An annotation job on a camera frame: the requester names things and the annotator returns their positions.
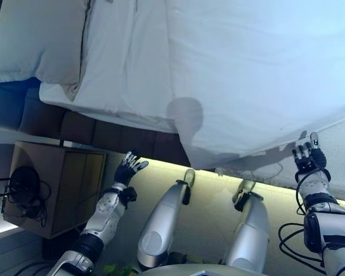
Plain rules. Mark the green leafy plant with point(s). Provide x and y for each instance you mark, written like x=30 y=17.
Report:
x=109 y=268

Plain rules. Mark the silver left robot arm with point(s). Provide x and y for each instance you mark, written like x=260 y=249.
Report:
x=106 y=210

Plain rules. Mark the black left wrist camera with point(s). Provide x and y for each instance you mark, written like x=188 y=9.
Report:
x=130 y=197

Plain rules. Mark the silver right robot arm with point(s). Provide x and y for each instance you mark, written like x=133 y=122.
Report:
x=319 y=201

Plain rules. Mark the beige pillow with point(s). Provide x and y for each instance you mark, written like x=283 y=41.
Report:
x=31 y=37

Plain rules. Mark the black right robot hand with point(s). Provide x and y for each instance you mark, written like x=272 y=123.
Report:
x=307 y=165

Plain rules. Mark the grey robot torso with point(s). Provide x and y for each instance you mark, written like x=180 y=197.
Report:
x=204 y=271

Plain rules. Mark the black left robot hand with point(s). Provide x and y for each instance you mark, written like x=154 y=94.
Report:
x=125 y=172

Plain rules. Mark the wooden nightstand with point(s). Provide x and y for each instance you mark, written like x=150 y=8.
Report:
x=69 y=187

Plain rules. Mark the white duvet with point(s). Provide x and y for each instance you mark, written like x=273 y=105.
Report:
x=247 y=72

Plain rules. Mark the silver right robot leg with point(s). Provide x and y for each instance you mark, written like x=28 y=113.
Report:
x=250 y=230

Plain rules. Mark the black box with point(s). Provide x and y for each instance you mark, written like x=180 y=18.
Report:
x=57 y=247

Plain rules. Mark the brown upholstered bed frame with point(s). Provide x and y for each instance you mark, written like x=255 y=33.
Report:
x=103 y=132

